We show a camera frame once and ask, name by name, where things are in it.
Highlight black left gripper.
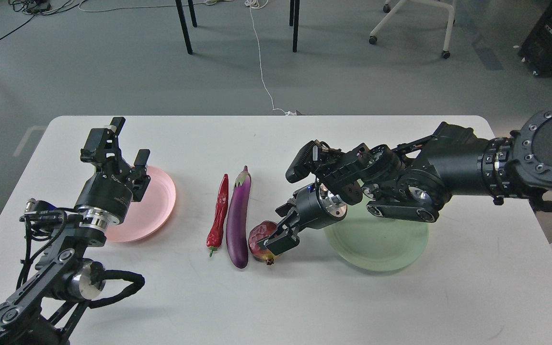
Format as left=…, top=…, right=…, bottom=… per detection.
left=75, top=116, right=150, bottom=224

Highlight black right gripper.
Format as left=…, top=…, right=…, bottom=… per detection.
left=258, top=183, right=347, bottom=256

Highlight red pomegranate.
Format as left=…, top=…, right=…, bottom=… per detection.
left=248, top=220, right=278, bottom=265

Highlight purple eggplant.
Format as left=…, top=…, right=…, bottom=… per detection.
left=225, top=165, right=252, bottom=269

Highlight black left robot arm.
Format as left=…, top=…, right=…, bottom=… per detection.
left=0, top=116, right=150, bottom=345

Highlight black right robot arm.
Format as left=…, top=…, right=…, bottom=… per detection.
left=257, top=109, right=552, bottom=255

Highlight pink plate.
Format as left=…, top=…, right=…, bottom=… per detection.
left=105, top=166, right=177, bottom=243

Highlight red chili pepper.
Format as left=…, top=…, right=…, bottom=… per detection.
left=206, top=174, right=229, bottom=257

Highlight green plate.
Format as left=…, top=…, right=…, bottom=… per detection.
left=323, top=196, right=429, bottom=272

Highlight black table legs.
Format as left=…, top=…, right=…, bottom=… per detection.
left=175, top=0, right=300, bottom=55

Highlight white chair base with wheels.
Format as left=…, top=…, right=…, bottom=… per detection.
left=368, top=0, right=458, bottom=60

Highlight white cable on floor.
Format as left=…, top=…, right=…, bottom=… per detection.
left=79, top=0, right=297, bottom=116

